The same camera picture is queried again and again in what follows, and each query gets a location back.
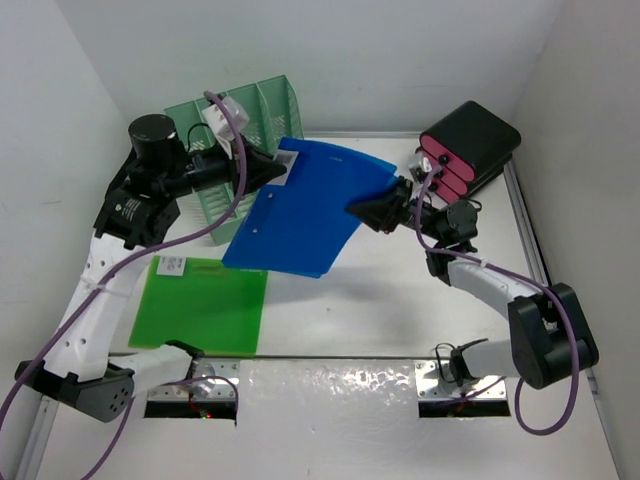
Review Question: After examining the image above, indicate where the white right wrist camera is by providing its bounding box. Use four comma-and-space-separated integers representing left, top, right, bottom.
408, 152, 432, 182

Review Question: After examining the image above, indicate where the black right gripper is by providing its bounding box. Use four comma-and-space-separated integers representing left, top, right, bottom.
344, 176, 446, 245

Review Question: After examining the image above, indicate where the mint green file organizer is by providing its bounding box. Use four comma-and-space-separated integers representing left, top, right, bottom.
163, 74, 306, 247

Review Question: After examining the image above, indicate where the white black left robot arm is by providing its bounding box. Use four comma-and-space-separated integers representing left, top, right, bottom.
16, 114, 397, 422

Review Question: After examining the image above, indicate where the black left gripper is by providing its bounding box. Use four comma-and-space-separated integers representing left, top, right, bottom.
160, 132, 286, 201

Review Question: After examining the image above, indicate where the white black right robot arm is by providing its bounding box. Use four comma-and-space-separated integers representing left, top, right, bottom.
407, 197, 600, 390

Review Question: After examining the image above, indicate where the blue plastic folder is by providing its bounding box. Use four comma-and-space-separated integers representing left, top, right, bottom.
222, 137, 397, 278

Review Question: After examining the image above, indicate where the green plastic folder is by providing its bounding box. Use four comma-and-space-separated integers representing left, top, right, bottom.
128, 256, 268, 357

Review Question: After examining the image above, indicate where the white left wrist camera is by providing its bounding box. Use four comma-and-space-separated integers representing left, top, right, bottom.
201, 96, 250, 141

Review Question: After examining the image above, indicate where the black pink drawer box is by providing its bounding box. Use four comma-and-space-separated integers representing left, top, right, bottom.
415, 100, 521, 204

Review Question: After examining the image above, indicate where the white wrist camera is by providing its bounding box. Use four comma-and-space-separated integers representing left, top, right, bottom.
408, 152, 432, 182
201, 96, 250, 141

